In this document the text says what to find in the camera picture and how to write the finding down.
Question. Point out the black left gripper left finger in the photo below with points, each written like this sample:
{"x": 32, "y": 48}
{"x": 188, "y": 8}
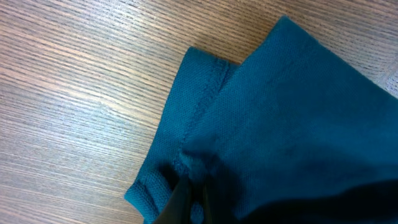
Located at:
{"x": 177, "y": 209}

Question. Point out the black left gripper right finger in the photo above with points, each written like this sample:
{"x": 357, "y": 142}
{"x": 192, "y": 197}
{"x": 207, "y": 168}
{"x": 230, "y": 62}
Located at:
{"x": 209, "y": 205}

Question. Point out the blue t-shirt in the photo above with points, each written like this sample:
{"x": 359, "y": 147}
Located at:
{"x": 292, "y": 135}

